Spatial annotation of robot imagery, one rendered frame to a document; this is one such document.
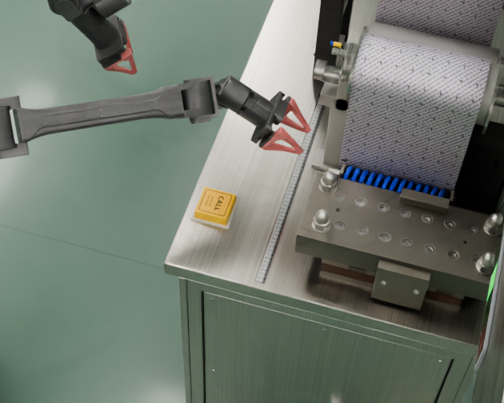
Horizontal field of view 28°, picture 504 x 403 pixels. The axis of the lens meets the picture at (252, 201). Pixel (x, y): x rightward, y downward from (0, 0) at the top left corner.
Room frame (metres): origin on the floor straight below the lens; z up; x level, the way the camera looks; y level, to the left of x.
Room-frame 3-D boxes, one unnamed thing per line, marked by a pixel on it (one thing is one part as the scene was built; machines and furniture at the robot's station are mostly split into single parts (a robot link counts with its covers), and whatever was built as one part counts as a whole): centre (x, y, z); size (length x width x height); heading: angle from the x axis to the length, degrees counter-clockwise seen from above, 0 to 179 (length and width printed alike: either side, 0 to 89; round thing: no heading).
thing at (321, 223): (1.12, -0.14, 1.05); 0.04 x 0.04 x 0.04
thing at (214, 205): (1.24, 0.08, 0.91); 0.07 x 0.07 x 0.02; 76
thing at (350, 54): (1.35, -0.17, 1.25); 0.07 x 0.02 x 0.07; 166
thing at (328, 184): (1.22, -0.15, 1.05); 0.04 x 0.04 x 0.04
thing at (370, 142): (1.25, -0.29, 1.10); 0.23 x 0.01 x 0.18; 76
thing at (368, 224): (1.13, -0.30, 1.00); 0.40 x 0.16 x 0.06; 76
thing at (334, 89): (1.38, -0.16, 1.05); 0.06 x 0.05 x 0.31; 76
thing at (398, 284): (1.03, -0.29, 0.96); 0.10 x 0.03 x 0.11; 76
